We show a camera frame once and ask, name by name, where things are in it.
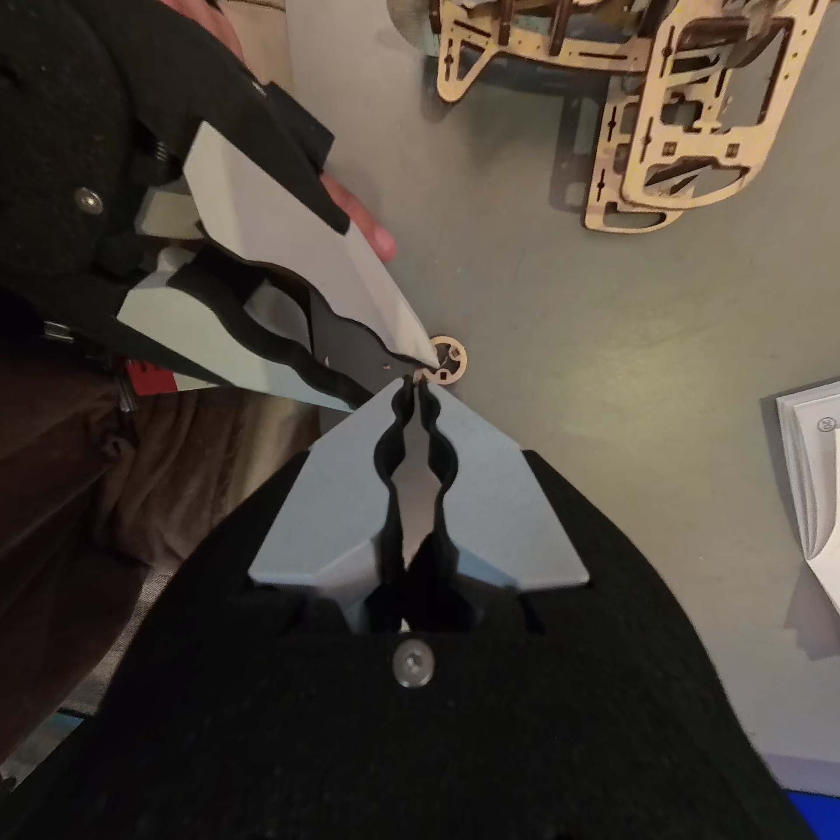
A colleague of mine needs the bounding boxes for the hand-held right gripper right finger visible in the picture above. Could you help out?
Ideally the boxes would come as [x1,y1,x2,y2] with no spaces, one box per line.
[410,379,590,634]

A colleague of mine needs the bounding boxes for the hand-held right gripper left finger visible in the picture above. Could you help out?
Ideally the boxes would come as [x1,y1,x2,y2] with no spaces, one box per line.
[248,376,414,634]

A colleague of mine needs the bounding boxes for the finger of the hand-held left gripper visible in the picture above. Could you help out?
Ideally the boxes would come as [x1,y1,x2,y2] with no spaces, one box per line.
[117,252,375,413]
[134,121,442,371]

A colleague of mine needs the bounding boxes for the small round wooden ring piece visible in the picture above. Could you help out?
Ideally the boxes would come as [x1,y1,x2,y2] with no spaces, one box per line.
[413,335,469,385]

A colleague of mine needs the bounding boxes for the grey desk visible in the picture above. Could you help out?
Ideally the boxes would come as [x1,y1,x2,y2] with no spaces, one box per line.
[285,0,840,795]

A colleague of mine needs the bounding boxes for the person's left hand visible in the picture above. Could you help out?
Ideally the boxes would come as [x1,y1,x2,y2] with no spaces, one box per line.
[320,172,399,261]

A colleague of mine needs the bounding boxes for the red object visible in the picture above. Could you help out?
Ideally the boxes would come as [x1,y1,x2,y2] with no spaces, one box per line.
[126,360,179,396]

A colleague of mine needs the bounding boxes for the person's legs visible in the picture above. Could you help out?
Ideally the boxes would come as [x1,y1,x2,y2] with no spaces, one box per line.
[0,348,322,782]

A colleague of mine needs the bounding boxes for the white booklet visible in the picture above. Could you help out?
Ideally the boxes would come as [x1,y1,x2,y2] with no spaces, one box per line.
[776,378,840,618]

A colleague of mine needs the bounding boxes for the blue object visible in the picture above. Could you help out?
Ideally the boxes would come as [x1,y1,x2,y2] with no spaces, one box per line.
[784,789,840,840]

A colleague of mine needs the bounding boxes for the wooden model frame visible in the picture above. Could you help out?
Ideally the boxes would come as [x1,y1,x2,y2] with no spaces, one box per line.
[430,0,834,235]

